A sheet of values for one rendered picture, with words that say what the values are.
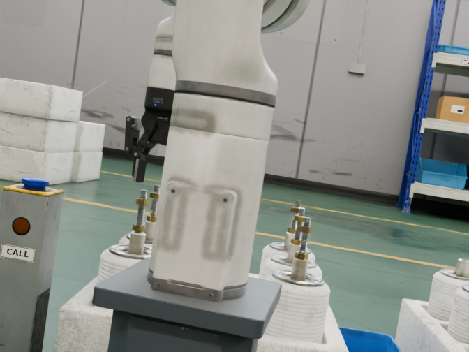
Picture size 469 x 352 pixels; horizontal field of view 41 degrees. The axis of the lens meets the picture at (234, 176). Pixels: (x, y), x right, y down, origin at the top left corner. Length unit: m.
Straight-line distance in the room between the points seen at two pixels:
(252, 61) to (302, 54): 5.62
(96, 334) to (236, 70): 0.47
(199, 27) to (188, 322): 0.25
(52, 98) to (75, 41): 3.28
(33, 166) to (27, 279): 2.56
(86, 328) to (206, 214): 0.39
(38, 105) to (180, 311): 3.03
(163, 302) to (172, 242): 0.05
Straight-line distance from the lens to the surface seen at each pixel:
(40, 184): 0.98
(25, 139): 3.55
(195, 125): 0.54
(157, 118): 1.02
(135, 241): 0.91
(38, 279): 0.98
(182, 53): 0.56
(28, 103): 3.54
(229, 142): 0.53
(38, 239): 0.97
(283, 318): 0.88
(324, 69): 6.11
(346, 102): 6.08
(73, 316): 0.88
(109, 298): 0.54
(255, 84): 0.54
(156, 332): 0.55
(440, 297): 1.18
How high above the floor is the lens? 0.44
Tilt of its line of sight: 4 degrees down
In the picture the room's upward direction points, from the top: 9 degrees clockwise
